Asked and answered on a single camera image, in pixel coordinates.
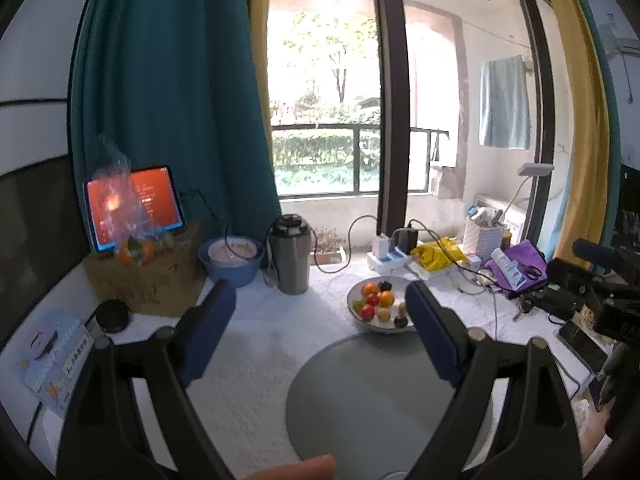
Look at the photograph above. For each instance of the clear bag of fruit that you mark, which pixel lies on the clear bag of fruit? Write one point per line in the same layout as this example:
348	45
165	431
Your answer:
137	237

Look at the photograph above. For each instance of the green fruit in bowl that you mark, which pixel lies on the green fruit in bowl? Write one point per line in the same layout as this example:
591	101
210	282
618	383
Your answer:
358	304

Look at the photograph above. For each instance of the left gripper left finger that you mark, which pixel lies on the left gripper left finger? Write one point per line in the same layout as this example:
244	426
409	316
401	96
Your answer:
103	435

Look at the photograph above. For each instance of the tablet screen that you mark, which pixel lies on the tablet screen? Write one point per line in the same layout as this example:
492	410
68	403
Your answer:
157	189

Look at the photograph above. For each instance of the dark purple plum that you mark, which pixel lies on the dark purple plum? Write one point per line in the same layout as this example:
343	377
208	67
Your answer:
401	321

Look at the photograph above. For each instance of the stainless steel tumbler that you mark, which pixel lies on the stainless steel tumbler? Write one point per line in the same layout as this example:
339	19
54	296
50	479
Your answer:
290	244

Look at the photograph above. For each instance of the teal curtain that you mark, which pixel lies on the teal curtain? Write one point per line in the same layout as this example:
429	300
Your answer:
173	83

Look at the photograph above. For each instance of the black charger adapter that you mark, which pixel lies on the black charger adapter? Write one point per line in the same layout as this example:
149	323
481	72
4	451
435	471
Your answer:
406	239

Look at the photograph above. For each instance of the round grey glass tray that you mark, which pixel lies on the round grey glass tray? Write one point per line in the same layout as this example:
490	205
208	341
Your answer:
370	400

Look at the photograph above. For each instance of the large orange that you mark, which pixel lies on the large orange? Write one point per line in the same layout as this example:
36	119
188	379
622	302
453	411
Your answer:
387	299

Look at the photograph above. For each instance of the light blue hanging towel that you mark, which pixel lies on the light blue hanging towel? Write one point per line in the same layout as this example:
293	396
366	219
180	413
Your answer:
504	104

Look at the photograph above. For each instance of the orange in bowl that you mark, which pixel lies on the orange in bowl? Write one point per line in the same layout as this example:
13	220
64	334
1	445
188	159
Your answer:
368	289

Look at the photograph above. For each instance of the yellow curtain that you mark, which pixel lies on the yellow curtain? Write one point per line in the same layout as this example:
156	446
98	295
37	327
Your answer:
586	202

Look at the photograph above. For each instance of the white tube bottle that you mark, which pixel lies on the white tube bottle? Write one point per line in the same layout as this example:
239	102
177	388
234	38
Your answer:
509	269

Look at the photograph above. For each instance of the white perforated basket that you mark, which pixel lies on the white perforated basket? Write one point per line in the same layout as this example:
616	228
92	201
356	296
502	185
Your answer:
481	241

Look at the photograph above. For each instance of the blue plastic bowl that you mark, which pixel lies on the blue plastic bowl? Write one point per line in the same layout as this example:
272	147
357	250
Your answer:
232	258

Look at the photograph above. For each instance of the operator fingertip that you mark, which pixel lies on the operator fingertip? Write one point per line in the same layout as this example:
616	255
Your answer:
317	468

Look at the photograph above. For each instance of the red tomato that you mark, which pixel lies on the red tomato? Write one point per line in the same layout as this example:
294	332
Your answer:
373	299

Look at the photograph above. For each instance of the brown cardboard box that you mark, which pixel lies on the brown cardboard box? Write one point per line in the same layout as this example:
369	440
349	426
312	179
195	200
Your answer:
168	285

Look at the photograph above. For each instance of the black scissors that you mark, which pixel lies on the black scissors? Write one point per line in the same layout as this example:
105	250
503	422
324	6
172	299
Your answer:
531	272

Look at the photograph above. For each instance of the blue sticker sheet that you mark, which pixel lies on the blue sticker sheet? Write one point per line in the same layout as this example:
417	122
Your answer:
50	357

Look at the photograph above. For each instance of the white power strip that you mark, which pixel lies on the white power strip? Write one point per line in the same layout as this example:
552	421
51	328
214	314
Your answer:
395	260

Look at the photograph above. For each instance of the black round lid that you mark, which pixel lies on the black round lid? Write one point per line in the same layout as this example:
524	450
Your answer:
112	316

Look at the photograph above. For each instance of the purple cloth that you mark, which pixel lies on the purple cloth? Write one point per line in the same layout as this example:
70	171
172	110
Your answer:
523	253

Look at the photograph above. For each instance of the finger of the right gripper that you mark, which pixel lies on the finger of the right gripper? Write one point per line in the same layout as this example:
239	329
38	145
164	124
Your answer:
616	259
596	290

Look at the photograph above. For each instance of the dark cherry in bowl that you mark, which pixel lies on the dark cherry in bowl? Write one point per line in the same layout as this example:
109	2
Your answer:
385	286

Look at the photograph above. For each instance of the white oval bowl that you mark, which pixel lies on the white oval bowl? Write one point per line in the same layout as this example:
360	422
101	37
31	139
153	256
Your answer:
399	288

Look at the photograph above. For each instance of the balcony railing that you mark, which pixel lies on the balcony railing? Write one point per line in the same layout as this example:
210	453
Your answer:
315	160

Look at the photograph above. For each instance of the brown kiwi fruit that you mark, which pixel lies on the brown kiwi fruit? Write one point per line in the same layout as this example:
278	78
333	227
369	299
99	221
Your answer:
384	315

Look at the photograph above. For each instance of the red fruit in bowl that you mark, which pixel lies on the red fruit in bowl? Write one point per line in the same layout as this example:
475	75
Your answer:
367	313

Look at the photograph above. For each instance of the white charger adapter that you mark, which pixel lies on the white charger adapter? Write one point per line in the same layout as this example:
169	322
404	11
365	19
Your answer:
381	246

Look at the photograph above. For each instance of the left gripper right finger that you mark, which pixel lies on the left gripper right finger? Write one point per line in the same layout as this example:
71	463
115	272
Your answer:
536	435

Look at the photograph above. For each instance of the yellow duck plastic bag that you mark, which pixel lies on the yellow duck plastic bag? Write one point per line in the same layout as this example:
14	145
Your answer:
435	256

